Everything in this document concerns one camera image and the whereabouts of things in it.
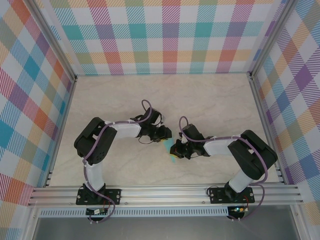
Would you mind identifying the slotted grey cable duct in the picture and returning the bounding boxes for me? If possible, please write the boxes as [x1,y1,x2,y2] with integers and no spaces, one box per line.
[38,208,230,218]

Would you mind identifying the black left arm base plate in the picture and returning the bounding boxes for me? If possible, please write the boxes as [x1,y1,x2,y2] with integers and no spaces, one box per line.
[75,187,123,206]

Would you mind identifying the aluminium side rail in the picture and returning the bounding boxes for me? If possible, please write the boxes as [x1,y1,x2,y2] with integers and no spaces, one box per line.
[43,76,78,188]
[247,72,287,186]

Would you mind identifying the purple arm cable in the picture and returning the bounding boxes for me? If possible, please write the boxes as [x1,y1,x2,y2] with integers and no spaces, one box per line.
[178,115,270,223]
[83,99,154,224]

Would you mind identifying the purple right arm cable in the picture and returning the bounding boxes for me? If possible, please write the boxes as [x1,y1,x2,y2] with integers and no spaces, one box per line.
[178,115,270,223]

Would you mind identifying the small black circuit board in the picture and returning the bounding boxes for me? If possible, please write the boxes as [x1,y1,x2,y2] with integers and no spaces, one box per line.
[86,208,108,216]

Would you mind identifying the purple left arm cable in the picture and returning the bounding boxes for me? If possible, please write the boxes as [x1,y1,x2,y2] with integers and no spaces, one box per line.
[83,99,154,224]

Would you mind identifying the aluminium mounting rail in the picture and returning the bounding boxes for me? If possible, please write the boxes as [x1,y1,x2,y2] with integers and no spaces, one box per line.
[27,184,305,208]

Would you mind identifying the aluminium frame post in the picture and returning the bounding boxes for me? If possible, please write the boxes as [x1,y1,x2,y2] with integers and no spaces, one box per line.
[29,0,78,83]
[248,0,300,81]

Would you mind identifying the thin black left gripper wire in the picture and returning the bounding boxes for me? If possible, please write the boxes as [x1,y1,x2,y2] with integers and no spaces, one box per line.
[138,136,156,145]

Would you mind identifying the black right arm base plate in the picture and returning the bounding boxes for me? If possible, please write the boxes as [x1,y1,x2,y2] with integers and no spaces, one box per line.
[209,186,256,205]

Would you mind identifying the teal paper sheet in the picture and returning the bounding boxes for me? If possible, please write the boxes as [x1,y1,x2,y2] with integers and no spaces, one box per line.
[162,138,177,165]

